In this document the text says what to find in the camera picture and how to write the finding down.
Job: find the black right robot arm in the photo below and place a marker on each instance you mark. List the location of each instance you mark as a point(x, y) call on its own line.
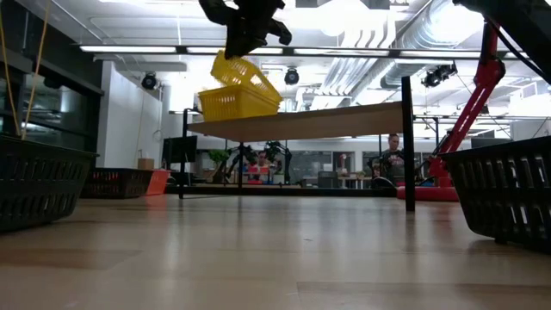
point(521, 26)

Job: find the long overhead light bar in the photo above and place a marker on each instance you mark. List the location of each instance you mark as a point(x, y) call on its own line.
point(129, 49)

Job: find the black ceiling spotlight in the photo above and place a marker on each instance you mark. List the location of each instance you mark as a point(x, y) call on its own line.
point(291, 76)
point(149, 81)
point(439, 75)

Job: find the black computer monitor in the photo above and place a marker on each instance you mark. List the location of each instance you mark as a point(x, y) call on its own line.
point(488, 142)
point(180, 149)

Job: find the red desk lamp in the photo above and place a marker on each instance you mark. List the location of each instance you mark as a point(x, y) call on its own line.
point(486, 73)

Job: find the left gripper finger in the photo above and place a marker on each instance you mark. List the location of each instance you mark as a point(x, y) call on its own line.
point(255, 39)
point(234, 41)

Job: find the silver ventilation duct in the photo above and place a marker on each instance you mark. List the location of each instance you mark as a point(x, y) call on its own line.
point(430, 39)

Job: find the cardboard box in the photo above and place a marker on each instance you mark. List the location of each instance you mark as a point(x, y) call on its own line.
point(146, 164)

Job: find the person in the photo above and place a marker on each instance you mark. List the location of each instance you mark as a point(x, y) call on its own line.
point(260, 165)
point(392, 157)

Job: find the wooden shelf with black legs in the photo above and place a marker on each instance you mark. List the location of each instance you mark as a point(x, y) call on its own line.
point(301, 122)

